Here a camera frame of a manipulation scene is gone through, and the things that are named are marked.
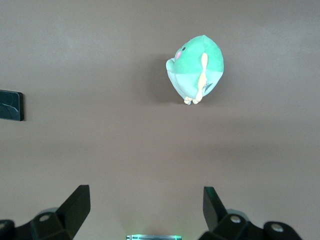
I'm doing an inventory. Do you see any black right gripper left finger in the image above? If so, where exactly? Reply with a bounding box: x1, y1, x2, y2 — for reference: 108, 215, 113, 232
0, 184, 91, 240

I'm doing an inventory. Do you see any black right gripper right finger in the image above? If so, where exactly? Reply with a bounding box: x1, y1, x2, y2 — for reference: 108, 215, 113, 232
199, 186, 301, 240

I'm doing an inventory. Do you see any green dinosaur plush toy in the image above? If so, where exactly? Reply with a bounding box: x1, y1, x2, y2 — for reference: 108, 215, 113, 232
164, 34, 225, 106

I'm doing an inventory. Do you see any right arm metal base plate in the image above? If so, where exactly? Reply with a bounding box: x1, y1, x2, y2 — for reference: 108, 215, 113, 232
125, 234, 182, 240

